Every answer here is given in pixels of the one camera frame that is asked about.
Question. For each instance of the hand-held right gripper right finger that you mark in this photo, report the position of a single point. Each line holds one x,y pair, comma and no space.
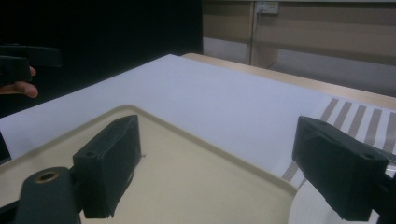
336,168

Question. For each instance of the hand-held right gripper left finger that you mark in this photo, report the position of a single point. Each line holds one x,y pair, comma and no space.
106,168

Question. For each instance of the white brown striped cloth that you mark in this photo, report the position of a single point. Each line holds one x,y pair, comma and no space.
358,121

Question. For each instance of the black curtain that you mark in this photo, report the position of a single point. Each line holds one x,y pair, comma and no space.
102,40

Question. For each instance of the beige plastic tray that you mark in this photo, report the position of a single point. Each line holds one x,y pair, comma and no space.
193,193

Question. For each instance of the white table mat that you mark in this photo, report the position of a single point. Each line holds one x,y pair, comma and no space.
199,102

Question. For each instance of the white wall socket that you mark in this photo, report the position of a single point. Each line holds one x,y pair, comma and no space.
266,7

